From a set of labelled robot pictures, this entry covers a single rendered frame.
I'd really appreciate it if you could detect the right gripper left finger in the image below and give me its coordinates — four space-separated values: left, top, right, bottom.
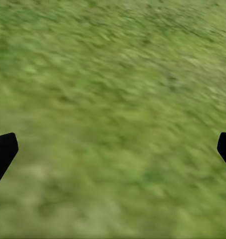
0 132 18 180

